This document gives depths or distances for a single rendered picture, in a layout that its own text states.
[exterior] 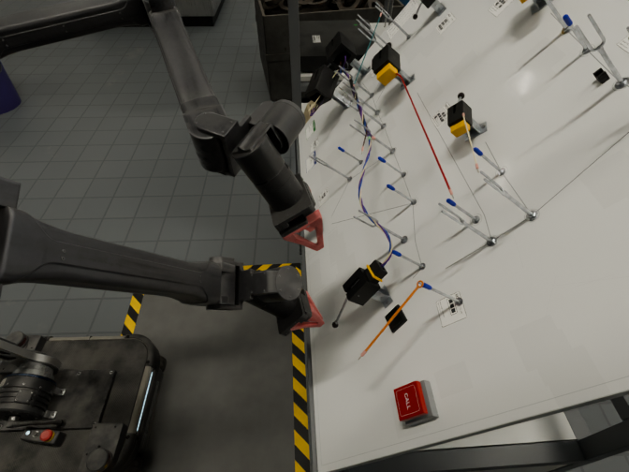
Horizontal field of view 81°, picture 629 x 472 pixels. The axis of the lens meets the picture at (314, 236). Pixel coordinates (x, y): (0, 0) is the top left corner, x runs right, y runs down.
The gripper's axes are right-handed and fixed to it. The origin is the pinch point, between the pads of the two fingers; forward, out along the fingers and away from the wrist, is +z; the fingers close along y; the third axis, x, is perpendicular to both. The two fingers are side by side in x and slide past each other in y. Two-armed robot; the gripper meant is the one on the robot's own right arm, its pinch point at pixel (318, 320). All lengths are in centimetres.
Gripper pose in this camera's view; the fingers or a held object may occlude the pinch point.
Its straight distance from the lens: 78.2
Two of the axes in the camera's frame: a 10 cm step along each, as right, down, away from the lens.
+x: -7.0, 6.5, 3.1
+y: -2.1, -6.0, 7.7
